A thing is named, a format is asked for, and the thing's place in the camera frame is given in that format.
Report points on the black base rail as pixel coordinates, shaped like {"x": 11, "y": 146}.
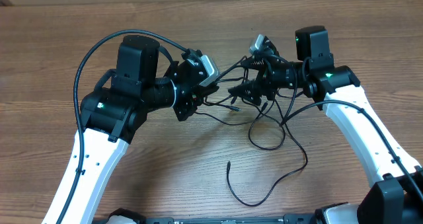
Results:
{"x": 224, "y": 220}

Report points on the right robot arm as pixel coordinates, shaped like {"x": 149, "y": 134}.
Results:
{"x": 394, "y": 176}

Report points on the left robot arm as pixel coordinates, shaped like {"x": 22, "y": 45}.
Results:
{"x": 108, "y": 118}

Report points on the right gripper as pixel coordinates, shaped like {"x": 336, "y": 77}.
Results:
{"x": 254, "y": 86}

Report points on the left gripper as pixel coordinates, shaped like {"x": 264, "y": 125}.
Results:
{"x": 193, "y": 98}

